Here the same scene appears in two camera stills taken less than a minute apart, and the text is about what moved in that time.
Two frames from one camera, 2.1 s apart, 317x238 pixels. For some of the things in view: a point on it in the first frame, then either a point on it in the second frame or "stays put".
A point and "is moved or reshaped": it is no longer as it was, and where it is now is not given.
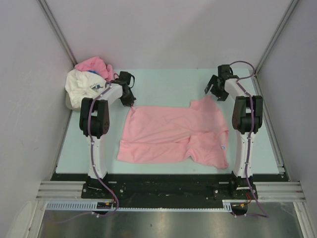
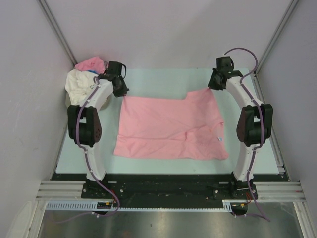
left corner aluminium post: (56, 28) stays put
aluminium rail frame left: (62, 191) stays put
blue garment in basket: (93, 71) stays put
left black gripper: (130, 102) -> (123, 92)
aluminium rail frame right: (275, 191) stays put
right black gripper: (221, 96) -> (211, 85)
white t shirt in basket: (80, 84) stays put
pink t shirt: (172, 134) is moved or reshaped
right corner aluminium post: (291, 8) stays put
